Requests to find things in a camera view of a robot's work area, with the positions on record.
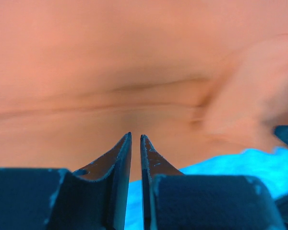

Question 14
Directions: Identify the orange t shirt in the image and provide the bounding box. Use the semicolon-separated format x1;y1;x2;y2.
0;0;288;180

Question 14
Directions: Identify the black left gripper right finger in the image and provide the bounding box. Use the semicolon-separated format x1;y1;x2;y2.
140;135;286;230

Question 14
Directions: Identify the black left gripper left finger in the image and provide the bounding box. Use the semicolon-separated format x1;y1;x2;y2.
0;133;132;230

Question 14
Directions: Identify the folded teal t shirt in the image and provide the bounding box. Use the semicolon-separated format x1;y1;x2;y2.
125;148;288;230

